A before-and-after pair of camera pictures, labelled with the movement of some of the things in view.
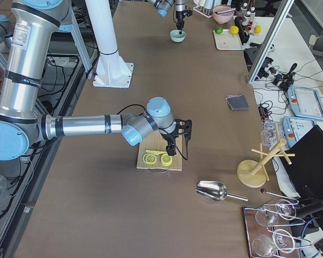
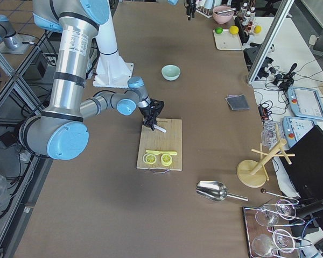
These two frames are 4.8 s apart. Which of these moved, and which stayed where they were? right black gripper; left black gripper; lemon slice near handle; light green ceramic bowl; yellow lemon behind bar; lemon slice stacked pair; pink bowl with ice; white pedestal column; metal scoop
Moved: light green ceramic bowl; left black gripper; right black gripper
Stayed: white pedestal column; pink bowl with ice; lemon slice stacked pair; yellow lemon behind bar; metal scoop; lemon slice near handle
